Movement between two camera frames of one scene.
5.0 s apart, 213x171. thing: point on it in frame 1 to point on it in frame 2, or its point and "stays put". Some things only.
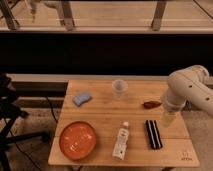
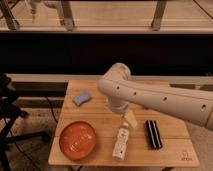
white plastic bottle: x=121 y=144 stays put
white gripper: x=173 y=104 to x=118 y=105
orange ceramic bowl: x=77 y=140 stays put
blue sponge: x=82 y=98 stays put
